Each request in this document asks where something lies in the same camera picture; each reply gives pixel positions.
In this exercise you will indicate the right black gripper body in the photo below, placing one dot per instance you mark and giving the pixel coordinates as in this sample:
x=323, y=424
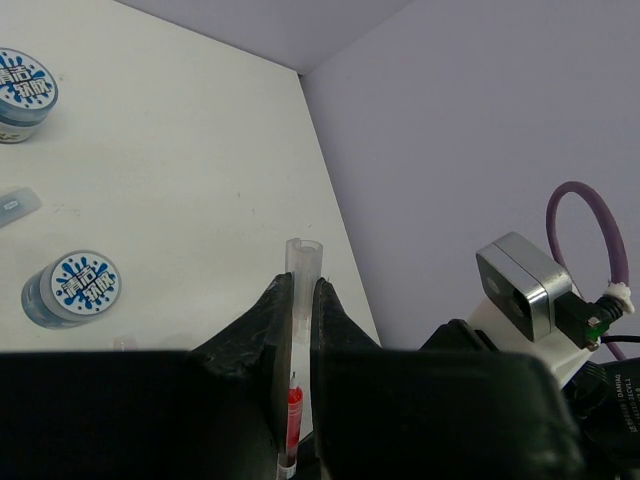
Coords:
x=457, y=335

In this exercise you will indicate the blue glue stick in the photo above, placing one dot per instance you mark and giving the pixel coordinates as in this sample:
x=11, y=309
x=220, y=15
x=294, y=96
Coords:
x=17, y=204

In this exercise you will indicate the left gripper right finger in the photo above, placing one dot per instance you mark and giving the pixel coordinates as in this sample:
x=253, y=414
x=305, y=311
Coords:
x=433, y=413

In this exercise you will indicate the blue white putty jar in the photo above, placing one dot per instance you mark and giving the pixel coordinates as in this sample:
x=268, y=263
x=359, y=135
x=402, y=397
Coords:
x=74, y=290
x=29, y=92

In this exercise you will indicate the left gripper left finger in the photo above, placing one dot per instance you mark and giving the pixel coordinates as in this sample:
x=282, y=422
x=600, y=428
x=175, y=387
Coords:
x=218, y=411

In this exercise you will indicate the purple glue stick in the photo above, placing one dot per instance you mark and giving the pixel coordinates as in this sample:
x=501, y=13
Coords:
x=125, y=343

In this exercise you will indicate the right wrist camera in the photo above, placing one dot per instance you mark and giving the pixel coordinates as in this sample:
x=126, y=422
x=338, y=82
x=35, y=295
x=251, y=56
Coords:
x=531, y=307

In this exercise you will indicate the red gel pen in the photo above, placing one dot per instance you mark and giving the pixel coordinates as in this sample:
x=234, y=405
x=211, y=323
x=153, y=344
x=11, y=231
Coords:
x=287, y=462

